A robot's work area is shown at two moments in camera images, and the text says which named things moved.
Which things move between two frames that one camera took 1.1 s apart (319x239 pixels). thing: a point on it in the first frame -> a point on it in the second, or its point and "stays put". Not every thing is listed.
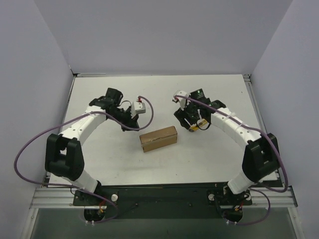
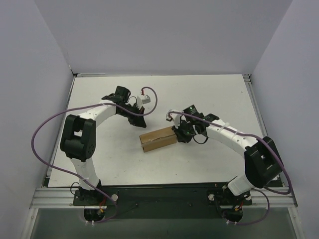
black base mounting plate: (165, 201) stays put
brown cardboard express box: (158, 139) stays put
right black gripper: (184, 115) -> (183, 132)
